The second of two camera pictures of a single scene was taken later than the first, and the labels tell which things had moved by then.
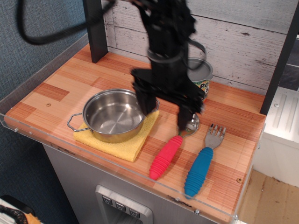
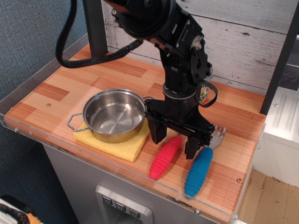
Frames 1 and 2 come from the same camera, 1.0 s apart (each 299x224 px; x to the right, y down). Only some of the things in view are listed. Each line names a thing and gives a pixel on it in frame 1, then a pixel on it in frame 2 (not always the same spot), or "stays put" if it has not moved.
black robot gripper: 167,76 to 179,111
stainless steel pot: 112,115 stays put
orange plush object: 32,220 stays put
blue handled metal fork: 195,176 stays put
